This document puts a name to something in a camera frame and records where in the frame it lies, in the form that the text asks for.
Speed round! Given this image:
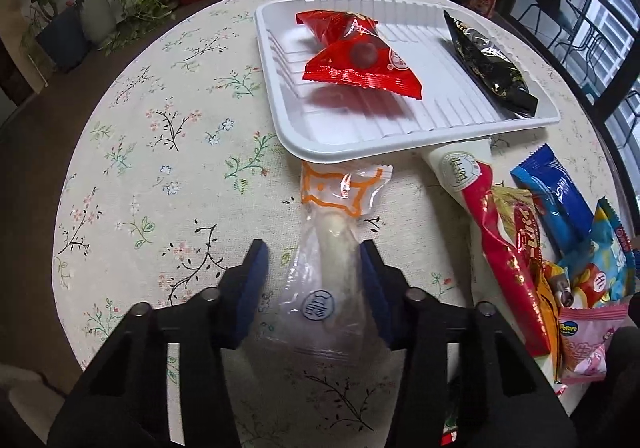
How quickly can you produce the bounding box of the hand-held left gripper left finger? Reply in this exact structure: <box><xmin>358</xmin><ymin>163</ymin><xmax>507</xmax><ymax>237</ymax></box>
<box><xmin>47</xmin><ymin>239</ymin><xmax>271</xmax><ymax>448</ymax></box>

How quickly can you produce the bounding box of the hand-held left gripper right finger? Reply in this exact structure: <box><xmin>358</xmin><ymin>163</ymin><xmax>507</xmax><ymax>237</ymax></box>
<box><xmin>359</xmin><ymin>239</ymin><xmax>578</xmax><ymax>448</ymax></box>

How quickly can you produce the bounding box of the clear orange-print snack packet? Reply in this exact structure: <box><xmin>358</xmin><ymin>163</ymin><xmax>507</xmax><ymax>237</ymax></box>
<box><xmin>265</xmin><ymin>161</ymin><xmax>396</xmax><ymax>364</ymax></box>

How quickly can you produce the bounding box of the white and red long packet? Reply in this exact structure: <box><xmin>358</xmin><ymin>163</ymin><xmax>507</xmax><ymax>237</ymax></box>
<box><xmin>420</xmin><ymin>138</ymin><xmax>553</xmax><ymax>358</ymax></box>

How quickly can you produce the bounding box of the white plastic tray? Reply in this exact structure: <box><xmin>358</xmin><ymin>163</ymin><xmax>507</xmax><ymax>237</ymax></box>
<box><xmin>254</xmin><ymin>0</ymin><xmax>561</xmax><ymax>164</ymax></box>

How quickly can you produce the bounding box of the red chocolate ball snack packet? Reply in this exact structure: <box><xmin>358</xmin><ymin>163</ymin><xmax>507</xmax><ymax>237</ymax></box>
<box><xmin>302</xmin><ymin>36</ymin><xmax>423</xmax><ymax>102</ymax></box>

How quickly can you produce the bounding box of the pink snack packet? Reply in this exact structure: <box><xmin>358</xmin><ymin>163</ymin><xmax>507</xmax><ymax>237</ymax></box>
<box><xmin>556</xmin><ymin>301</ymin><xmax>630</xmax><ymax>385</ymax></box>

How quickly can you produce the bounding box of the light blue snack packet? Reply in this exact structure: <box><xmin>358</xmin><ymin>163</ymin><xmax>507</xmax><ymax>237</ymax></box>
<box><xmin>557</xmin><ymin>197</ymin><xmax>637</xmax><ymax>304</ymax></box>

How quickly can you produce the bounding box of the black gold-print snack packet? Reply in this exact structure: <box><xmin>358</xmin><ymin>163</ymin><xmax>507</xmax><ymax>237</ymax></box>
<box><xmin>442</xmin><ymin>10</ymin><xmax>540</xmax><ymax>119</ymax></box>

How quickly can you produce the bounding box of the small red snack packet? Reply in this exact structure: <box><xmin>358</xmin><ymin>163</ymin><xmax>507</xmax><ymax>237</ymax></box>
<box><xmin>295</xmin><ymin>10</ymin><xmax>378</xmax><ymax>46</ymax></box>

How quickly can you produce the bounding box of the floral tablecloth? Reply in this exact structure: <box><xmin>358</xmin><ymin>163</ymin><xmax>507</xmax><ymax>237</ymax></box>
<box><xmin>52</xmin><ymin>0</ymin><xmax>640</xmax><ymax>448</ymax></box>

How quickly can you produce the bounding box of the gold red-circle snack packet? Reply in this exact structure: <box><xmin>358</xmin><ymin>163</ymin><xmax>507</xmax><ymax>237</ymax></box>
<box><xmin>492</xmin><ymin>185</ymin><xmax>546</xmax><ymax>289</ymax></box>

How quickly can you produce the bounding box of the potted plant in white pot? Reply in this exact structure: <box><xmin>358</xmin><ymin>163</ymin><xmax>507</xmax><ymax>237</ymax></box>
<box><xmin>75</xmin><ymin>0</ymin><xmax>118</xmax><ymax>44</ymax></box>

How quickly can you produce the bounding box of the potted plant in dark pot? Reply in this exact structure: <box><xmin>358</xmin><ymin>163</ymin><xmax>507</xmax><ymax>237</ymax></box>
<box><xmin>15</xmin><ymin>0</ymin><xmax>91</xmax><ymax>69</ymax></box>

